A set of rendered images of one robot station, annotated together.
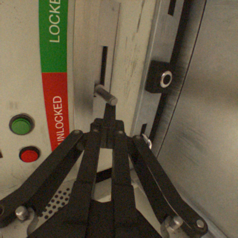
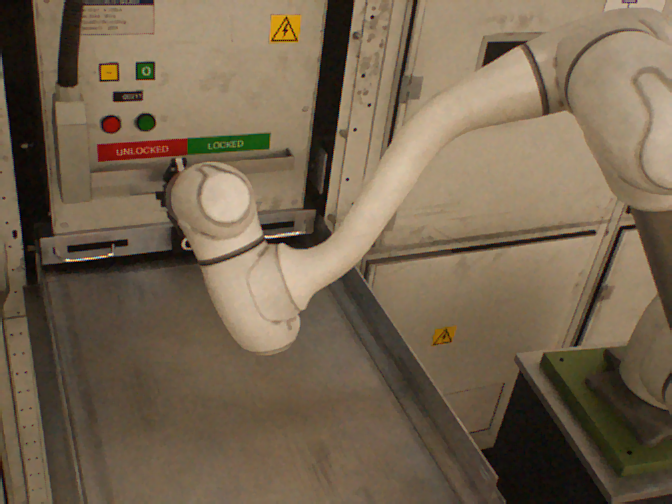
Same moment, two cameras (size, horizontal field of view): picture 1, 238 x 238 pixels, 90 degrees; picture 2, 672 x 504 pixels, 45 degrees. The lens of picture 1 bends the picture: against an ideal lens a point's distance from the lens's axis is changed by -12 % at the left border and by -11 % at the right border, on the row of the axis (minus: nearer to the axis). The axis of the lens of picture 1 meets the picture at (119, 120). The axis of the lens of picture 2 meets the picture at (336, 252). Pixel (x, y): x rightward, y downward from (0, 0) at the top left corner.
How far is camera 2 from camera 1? 1.34 m
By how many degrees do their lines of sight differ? 50
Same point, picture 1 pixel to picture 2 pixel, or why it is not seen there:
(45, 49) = (203, 140)
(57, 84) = (178, 149)
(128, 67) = not seen: hidden behind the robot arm
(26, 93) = (172, 127)
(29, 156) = (113, 126)
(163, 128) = (123, 270)
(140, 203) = not seen: outside the picture
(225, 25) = not seen: hidden behind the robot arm
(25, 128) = (145, 126)
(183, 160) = (110, 298)
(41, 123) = (143, 136)
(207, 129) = (164, 296)
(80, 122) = (157, 172)
